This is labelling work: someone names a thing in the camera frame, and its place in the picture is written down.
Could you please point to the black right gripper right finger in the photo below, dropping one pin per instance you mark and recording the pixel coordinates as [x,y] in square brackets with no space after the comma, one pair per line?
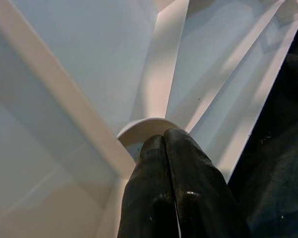
[203,193]

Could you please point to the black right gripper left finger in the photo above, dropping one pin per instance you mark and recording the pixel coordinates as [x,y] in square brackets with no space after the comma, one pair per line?
[146,193]

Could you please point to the white plastic table top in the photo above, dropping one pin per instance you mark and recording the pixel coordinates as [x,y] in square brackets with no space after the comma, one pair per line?
[89,74]

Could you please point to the black shiny table cover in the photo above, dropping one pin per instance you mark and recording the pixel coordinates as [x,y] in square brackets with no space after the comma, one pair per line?
[275,148]

